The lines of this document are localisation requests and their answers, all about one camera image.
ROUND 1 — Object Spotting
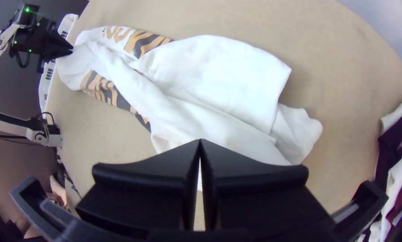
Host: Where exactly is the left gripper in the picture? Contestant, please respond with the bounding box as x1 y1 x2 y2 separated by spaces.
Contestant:
11 17 75 63

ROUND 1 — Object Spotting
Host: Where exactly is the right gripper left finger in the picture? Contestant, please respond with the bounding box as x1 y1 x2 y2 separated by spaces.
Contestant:
75 138 201 238

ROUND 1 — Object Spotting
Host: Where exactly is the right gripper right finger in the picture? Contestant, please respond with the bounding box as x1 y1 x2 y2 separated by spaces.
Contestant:
200 138 335 236

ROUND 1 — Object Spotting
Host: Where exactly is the white t-shirt with orange print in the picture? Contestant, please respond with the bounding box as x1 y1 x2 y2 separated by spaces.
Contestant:
55 25 324 192

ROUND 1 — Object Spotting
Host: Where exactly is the white laundry basket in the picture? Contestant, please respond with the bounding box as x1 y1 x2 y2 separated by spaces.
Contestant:
38 13 79 117

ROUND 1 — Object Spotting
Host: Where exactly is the heap of clothes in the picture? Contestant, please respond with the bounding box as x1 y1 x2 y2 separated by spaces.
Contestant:
367 92 402 242

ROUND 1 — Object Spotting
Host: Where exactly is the black cable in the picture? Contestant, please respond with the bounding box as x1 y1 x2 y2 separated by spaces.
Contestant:
8 43 32 69

